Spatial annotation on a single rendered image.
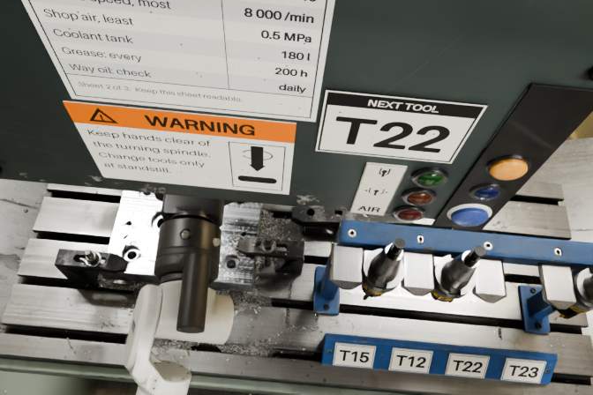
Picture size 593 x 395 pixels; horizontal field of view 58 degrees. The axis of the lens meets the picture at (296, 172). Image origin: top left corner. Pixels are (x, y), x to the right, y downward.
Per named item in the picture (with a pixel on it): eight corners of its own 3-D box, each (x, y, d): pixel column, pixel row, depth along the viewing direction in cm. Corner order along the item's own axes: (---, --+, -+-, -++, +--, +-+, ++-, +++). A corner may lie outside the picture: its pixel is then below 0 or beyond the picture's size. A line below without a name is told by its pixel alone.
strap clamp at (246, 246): (301, 274, 113) (305, 249, 100) (239, 269, 113) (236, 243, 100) (302, 260, 115) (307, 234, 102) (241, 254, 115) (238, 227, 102)
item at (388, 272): (401, 258, 82) (411, 242, 76) (395, 285, 80) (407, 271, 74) (372, 250, 82) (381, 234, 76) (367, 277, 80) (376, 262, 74)
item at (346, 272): (364, 291, 81) (364, 290, 80) (328, 288, 81) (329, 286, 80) (364, 248, 84) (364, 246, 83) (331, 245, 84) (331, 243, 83)
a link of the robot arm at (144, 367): (206, 286, 75) (183, 378, 75) (141, 277, 71) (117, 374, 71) (216, 301, 69) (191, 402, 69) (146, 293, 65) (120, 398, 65)
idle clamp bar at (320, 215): (406, 235, 119) (413, 224, 114) (290, 234, 118) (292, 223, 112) (403, 215, 122) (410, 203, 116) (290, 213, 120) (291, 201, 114)
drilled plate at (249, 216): (251, 292, 107) (251, 285, 103) (108, 279, 106) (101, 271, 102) (264, 190, 118) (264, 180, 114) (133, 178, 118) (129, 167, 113)
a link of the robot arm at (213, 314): (220, 272, 80) (213, 350, 75) (148, 261, 76) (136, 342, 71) (247, 248, 71) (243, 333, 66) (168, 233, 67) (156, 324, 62)
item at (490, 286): (506, 304, 81) (508, 303, 80) (472, 301, 81) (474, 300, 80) (501, 261, 85) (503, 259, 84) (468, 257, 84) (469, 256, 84)
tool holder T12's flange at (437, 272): (470, 264, 85) (476, 259, 83) (470, 301, 82) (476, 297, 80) (431, 257, 85) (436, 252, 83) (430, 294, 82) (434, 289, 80)
